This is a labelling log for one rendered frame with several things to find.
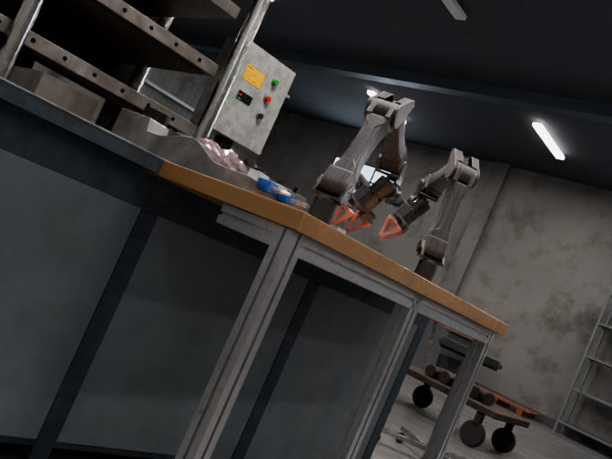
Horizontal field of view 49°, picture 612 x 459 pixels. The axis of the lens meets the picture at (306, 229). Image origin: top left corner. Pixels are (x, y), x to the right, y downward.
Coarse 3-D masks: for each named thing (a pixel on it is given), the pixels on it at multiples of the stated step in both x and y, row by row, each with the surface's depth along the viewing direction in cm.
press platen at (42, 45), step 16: (0, 16) 207; (0, 32) 210; (32, 32) 215; (32, 48) 216; (48, 48) 219; (64, 64) 224; (80, 64) 227; (96, 80) 232; (112, 80) 236; (128, 96) 241; (144, 96) 245; (176, 128) 259
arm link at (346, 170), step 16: (368, 112) 175; (384, 112) 174; (368, 128) 172; (384, 128) 173; (352, 144) 170; (368, 144) 170; (352, 160) 167; (336, 176) 165; (352, 176) 165; (336, 192) 164
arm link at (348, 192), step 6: (318, 180) 166; (318, 186) 166; (348, 186) 164; (312, 192) 166; (318, 192) 164; (348, 192) 164; (330, 198) 163; (336, 198) 162; (342, 198) 162; (348, 198) 165; (342, 204) 164
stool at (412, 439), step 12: (444, 348) 356; (456, 348) 348; (468, 348) 347; (492, 360) 347; (384, 432) 356; (408, 432) 379; (432, 432) 359; (420, 444) 357; (444, 456) 352; (456, 456) 371
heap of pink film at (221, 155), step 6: (198, 138) 186; (204, 138) 185; (204, 144) 184; (210, 144) 185; (216, 144) 186; (216, 150) 183; (222, 150) 186; (228, 150) 197; (216, 156) 182; (222, 156) 183; (228, 156) 195; (234, 156) 195; (222, 162) 182; (228, 162) 184; (234, 162) 193; (240, 162) 194; (240, 168) 192; (246, 168) 193; (246, 174) 192
